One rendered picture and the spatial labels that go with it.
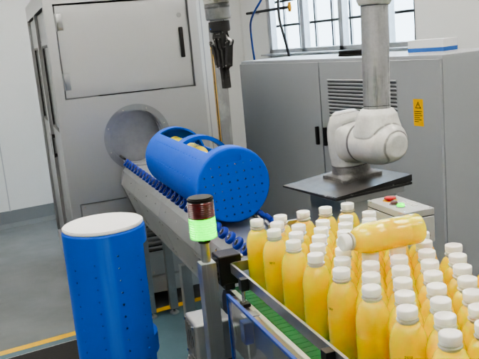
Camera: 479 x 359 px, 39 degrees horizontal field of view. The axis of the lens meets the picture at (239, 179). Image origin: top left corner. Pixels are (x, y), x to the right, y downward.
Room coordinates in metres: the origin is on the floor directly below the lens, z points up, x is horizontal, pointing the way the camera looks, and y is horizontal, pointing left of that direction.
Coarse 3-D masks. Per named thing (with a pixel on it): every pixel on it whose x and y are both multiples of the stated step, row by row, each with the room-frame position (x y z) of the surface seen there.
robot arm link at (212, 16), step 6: (204, 6) 2.47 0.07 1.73; (210, 6) 2.44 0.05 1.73; (216, 6) 2.43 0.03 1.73; (222, 6) 2.44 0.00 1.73; (228, 6) 2.46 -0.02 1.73; (210, 12) 2.44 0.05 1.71; (216, 12) 2.43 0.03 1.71; (222, 12) 2.44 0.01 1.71; (228, 12) 2.45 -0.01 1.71; (210, 18) 2.44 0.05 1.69; (216, 18) 2.44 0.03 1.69; (222, 18) 2.44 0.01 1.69; (228, 18) 2.46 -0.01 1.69
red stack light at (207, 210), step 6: (192, 204) 1.54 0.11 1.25; (198, 204) 1.54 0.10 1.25; (204, 204) 1.54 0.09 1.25; (210, 204) 1.55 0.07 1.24; (192, 210) 1.54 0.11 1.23; (198, 210) 1.54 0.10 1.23; (204, 210) 1.54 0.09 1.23; (210, 210) 1.55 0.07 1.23; (192, 216) 1.54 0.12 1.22; (198, 216) 1.54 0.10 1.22; (204, 216) 1.54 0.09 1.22; (210, 216) 1.55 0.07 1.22
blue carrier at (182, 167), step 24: (168, 144) 2.95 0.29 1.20; (216, 144) 2.92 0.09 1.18; (168, 168) 2.81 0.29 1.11; (192, 168) 2.50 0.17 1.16; (216, 168) 2.44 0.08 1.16; (240, 168) 2.47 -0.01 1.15; (264, 168) 2.50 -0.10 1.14; (192, 192) 2.47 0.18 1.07; (216, 192) 2.43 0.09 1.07; (240, 192) 2.46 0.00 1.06; (264, 192) 2.50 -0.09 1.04; (216, 216) 2.43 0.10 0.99; (240, 216) 2.46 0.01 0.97
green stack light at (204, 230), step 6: (192, 222) 1.54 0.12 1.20; (198, 222) 1.54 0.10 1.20; (204, 222) 1.54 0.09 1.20; (210, 222) 1.54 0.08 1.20; (192, 228) 1.55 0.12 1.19; (198, 228) 1.54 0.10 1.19; (204, 228) 1.54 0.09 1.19; (210, 228) 1.54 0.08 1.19; (216, 228) 1.56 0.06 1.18; (192, 234) 1.55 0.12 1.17; (198, 234) 1.54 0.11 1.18; (204, 234) 1.54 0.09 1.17; (210, 234) 1.54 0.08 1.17; (216, 234) 1.56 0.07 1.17; (198, 240) 1.54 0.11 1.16; (204, 240) 1.54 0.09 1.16
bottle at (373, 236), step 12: (408, 216) 1.53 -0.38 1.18; (420, 216) 1.54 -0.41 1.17; (360, 228) 1.49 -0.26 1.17; (372, 228) 1.49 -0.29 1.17; (384, 228) 1.49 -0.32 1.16; (396, 228) 1.50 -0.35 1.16; (408, 228) 1.51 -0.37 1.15; (420, 228) 1.51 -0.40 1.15; (360, 240) 1.47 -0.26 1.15; (372, 240) 1.47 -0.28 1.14; (384, 240) 1.48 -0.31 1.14; (396, 240) 1.49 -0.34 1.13; (408, 240) 1.50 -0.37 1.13; (420, 240) 1.52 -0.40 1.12; (372, 252) 1.49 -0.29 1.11
